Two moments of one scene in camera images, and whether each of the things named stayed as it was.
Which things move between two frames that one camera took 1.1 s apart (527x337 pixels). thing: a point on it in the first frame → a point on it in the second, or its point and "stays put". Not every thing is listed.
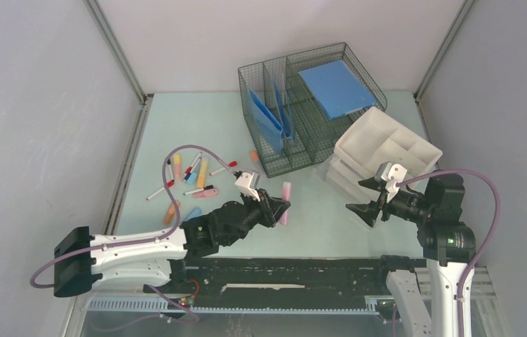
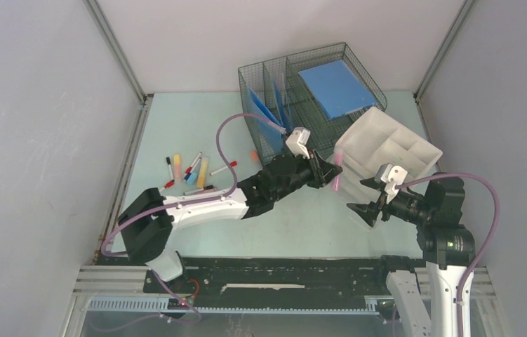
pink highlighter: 287,196 → 338,161
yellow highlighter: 202,176 stays put
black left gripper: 270,208 → 326,170
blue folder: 337,88 stays put
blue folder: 285,113 stays put
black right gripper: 368,211 stays put
